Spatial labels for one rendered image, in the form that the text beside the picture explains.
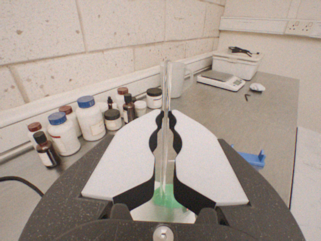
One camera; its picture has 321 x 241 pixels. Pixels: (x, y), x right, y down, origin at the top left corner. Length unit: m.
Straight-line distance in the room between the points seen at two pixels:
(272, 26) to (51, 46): 1.35
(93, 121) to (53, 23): 0.31
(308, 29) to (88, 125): 1.39
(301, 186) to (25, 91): 0.78
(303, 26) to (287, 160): 1.05
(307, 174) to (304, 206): 0.11
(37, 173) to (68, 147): 0.09
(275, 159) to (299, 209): 0.14
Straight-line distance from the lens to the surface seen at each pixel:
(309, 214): 0.47
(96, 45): 0.66
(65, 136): 0.47
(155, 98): 0.65
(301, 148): 0.66
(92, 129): 0.51
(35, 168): 0.52
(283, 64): 1.53
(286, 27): 1.46
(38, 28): 0.59
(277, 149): 0.59
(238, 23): 1.52
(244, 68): 1.20
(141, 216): 0.26
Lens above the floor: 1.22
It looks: 33 degrees down
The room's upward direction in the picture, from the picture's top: 1 degrees clockwise
